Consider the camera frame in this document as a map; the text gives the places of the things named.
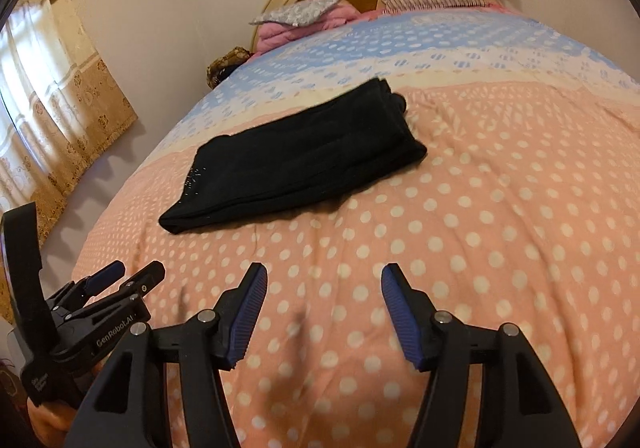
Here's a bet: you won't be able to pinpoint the black pants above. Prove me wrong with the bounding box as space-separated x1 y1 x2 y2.
158 78 427 234

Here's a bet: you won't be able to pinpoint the left hand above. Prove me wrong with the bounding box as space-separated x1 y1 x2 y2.
27 398 77 448

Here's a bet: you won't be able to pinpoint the beige side curtain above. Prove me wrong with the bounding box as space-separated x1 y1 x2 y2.
1 0 138 241

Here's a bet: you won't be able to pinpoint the polka dot bed cover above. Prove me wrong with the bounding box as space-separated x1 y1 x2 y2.
73 10 639 447

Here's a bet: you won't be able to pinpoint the brown bag beside bed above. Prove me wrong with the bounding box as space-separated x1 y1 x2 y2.
206 46 252 90

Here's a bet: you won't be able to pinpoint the pink folded blanket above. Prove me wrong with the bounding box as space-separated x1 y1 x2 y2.
252 3 382 55

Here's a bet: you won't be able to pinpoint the grey patterned pillow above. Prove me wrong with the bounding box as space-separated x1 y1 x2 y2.
250 0 341 28

